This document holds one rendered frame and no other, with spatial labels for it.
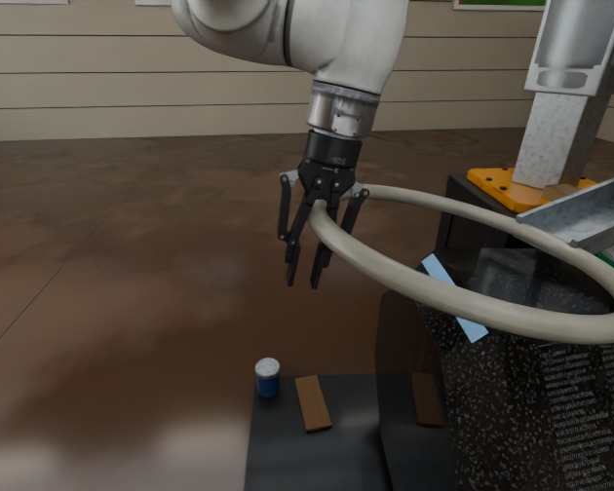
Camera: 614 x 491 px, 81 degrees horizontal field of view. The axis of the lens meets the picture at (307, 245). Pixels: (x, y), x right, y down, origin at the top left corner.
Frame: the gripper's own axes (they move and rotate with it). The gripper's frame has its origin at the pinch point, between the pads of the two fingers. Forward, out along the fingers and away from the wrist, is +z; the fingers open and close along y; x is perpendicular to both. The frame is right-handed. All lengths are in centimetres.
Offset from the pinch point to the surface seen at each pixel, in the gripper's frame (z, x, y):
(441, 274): 9.4, 23.0, 39.7
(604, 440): 20, -14, 57
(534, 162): -17, 86, 106
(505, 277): 5, 17, 52
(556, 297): 4, 8, 58
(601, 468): 23, -17, 56
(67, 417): 113, 63, -66
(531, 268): 3, 20, 60
